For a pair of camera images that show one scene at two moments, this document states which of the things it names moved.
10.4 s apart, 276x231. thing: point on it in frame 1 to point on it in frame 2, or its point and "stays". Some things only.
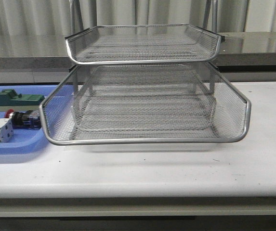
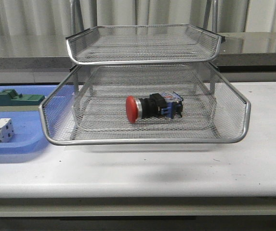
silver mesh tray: [143, 44] stays
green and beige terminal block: [8, 99] stays
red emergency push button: [28, 120] to [168, 104]
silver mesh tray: [144, 103] stays
